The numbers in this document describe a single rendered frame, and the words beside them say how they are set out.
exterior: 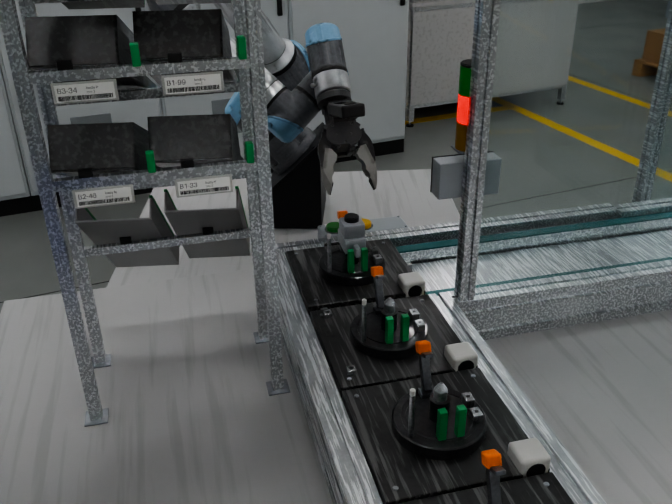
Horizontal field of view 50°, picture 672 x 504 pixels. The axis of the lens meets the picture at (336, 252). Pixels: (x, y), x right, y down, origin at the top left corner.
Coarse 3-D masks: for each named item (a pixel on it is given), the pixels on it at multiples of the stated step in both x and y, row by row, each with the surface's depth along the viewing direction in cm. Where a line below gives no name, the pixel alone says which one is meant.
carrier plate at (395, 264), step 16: (384, 240) 162; (288, 256) 156; (304, 256) 156; (320, 256) 156; (384, 256) 155; (400, 256) 155; (304, 272) 150; (400, 272) 149; (304, 288) 144; (320, 288) 144; (336, 288) 144; (352, 288) 144; (368, 288) 143; (384, 288) 143; (400, 288) 143; (320, 304) 138; (336, 304) 139; (352, 304) 140
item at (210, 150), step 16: (160, 128) 113; (176, 128) 113; (192, 128) 113; (208, 128) 114; (224, 128) 114; (160, 144) 113; (176, 144) 113; (192, 144) 114; (208, 144) 114; (224, 144) 114; (160, 160) 113; (176, 160) 137; (208, 160) 114; (224, 160) 114
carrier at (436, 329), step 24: (312, 312) 136; (336, 312) 136; (360, 312) 136; (384, 312) 125; (408, 312) 132; (432, 312) 135; (336, 336) 129; (360, 336) 125; (384, 336) 125; (408, 336) 123; (432, 336) 128; (456, 336) 128; (336, 360) 122; (360, 360) 122; (384, 360) 122; (408, 360) 122; (432, 360) 122; (456, 360) 119; (336, 384) 119; (360, 384) 117
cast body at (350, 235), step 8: (344, 216) 145; (352, 216) 144; (344, 224) 143; (352, 224) 143; (360, 224) 143; (344, 232) 143; (352, 232) 143; (360, 232) 144; (344, 240) 144; (352, 240) 144; (360, 240) 144; (344, 248) 145; (352, 248) 144; (360, 248) 145; (360, 256) 143
